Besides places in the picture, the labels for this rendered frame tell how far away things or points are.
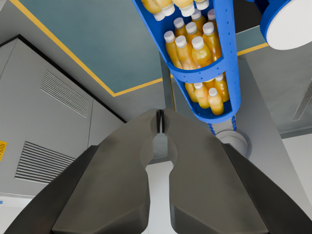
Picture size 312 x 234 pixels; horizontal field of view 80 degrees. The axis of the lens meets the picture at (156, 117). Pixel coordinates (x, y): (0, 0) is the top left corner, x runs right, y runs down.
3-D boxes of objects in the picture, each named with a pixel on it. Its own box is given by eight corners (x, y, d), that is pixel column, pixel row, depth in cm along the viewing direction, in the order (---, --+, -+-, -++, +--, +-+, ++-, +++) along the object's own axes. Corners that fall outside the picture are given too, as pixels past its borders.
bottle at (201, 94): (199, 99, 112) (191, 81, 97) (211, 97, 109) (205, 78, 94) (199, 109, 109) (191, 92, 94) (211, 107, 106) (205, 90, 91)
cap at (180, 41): (182, 37, 72) (181, 34, 71) (188, 42, 70) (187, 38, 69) (174, 44, 73) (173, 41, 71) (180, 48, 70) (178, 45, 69)
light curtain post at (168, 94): (159, 35, 196) (182, 222, 111) (156, 31, 191) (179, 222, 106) (164, 33, 194) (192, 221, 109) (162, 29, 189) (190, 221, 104)
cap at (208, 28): (214, 33, 67) (213, 29, 65) (203, 35, 69) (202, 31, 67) (215, 25, 68) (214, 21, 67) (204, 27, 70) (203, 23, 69)
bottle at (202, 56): (196, 76, 84) (185, 46, 69) (209, 66, 84) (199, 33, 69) (206, 85, 80) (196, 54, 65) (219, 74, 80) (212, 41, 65)
